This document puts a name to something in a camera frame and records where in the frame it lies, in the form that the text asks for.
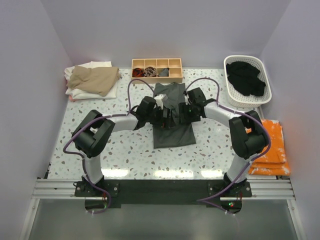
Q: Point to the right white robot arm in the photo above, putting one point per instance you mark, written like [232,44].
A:
[249,138]

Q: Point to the dark grey folded item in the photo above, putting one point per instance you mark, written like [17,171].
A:
[163,72]

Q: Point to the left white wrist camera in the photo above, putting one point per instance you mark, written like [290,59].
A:
[160,99]

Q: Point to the aluminium rail frame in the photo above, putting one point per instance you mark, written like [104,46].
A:
[262,189]

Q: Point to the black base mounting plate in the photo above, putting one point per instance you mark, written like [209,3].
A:
[113,193]

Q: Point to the orange tie-dye folded shirt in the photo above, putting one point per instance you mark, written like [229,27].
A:
[274,162]

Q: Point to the white perforated laundry basket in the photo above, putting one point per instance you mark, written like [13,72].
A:
[237,99]

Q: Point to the brown patterned rolled item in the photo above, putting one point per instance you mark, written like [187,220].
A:
[150,72]

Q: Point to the beige folded shirt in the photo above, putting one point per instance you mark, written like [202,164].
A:
[98,80]

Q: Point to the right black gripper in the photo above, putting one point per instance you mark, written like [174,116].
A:
[183,108]

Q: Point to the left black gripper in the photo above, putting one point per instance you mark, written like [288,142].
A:
[163,122]

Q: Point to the white folded shirt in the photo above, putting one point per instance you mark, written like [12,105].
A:
[77,94]

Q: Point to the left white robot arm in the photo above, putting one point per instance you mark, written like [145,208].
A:
[92,135]

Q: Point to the dark grey t-shirt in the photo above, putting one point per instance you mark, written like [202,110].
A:
[180,135]

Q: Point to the wooden compartment tray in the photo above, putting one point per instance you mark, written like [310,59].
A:
[174,65]

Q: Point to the black garment in basket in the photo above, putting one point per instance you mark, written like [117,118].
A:
[244,78]

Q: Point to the orange black rolled item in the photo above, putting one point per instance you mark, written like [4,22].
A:
[138,72]

